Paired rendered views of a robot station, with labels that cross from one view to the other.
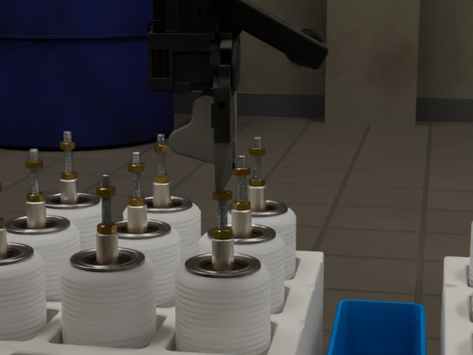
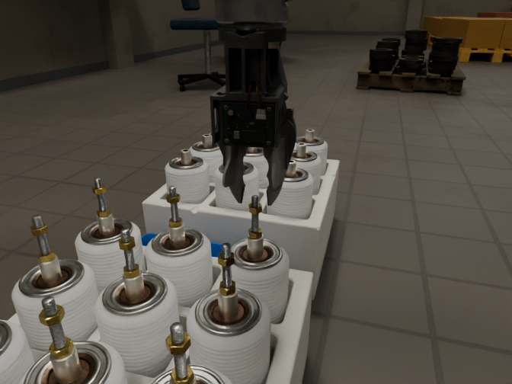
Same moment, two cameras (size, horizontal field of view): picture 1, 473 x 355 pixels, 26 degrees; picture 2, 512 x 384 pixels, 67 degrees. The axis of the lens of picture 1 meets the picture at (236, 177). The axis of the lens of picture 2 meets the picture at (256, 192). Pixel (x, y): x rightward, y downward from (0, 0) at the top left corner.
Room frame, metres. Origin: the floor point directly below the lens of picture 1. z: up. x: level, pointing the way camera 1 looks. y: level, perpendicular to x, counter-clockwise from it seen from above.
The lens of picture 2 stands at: (0.93, 0.47, 0.56)
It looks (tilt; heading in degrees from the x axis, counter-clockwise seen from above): 25 degrees down; 276
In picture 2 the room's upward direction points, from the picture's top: straight up
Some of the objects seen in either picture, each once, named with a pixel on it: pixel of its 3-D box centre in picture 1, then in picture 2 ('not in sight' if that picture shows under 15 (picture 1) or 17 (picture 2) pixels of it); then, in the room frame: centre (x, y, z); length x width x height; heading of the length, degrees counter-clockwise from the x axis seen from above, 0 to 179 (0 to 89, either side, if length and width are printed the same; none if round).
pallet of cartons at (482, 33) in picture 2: not in sight; (482, 37); (-1.46, -5.16, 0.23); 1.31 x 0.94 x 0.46; 80
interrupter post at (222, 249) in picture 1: (222, 253); (255, 245); (0.97, 0.01, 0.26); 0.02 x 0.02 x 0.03
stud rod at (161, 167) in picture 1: (161, 164); (43, 243); (1.23, 0.09, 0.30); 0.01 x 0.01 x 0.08
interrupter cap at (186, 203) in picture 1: (162, 205); (52, 277); (1.23, 0.09, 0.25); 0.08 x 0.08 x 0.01
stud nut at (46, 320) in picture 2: (34, 163); (52, 315); (1.13, 0.23, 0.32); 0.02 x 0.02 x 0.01; 8
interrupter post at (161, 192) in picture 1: (161, 195); (50, 269); (1.23, 0.09, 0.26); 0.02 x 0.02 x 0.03
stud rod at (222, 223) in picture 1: (222, 215); (255, 221); (0.97, 0.01, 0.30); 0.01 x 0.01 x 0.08
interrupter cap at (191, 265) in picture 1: (222, 265); (255, 254); (0.97, 0.01, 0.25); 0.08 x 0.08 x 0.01
